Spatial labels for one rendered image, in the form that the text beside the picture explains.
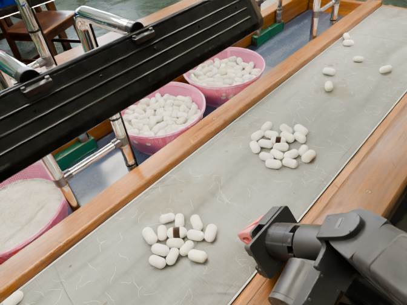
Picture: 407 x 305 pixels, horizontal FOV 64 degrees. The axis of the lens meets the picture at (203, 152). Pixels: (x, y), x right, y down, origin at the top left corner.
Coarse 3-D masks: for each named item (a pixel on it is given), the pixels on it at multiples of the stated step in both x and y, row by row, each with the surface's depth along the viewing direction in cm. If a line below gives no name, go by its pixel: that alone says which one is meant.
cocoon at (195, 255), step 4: (188, 252) 58; (192, 252) 57; (196, 252) 57; (200, 252) 57; (204, 252) 57; (188, 256) 57; (192, 256) 57; (196, 256) 57; (200, 256) 56; (204, 256) 57; (192, 260) 57; (196, 260) 57; (200, 260) 56; (204, 260) 57
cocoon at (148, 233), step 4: (144, 228) 62; (148, 228) 62; (144, 232) 61; (148, 232) 61; (152, 232) 61; (144, 236) 61; (148, 236) 60; (152, 236) 60; (156, 236) 61; (148, 240) 60; (152, 240) 60; (156, 240) 61
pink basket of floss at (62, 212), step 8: (32, 168) 79; (40, 168) 79; (16, 176) 80; (24, 176) 80; (32, 176) 80; (40, 176) 80; (48, 176) 79; (0, 184) 79; (64, 200) 68; (64, 208) 70; (56, 216) 66; (64, 216) 72; (48, 224) 64; (56, 224) 68; (40, 232) 63; (32, 240) 63; (16, 248) 60; (0, 256) 60; (8, 256) 62; (0, 264) 64
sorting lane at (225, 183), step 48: (336, 48) 111; (384, 48) 108; (288, 96) 93; (336, 96) 91; (384, 96) 88; (240, 144) 80; (288, 144) 78; (336, 144) 76; (144, 192) 71; (192, 192) 70; (240, 192) 69; (288, 192) 67; (96, 240) 63; (144, 240) 62; (192, 240) 61; (240, 240) 60; (48, 288) 57; (96, 288) 56; (144, 288) 55; (192, 288) 54; (240, 288) 54
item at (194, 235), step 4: (188, 232) 60; (192, 232) 60; (196, 232) 60; (200, 232) 60; (188, 236) 60; (192, 236) 60; (196, 236) 60; (200, 236) 60; (196, 240) 60; (200, 240) 60
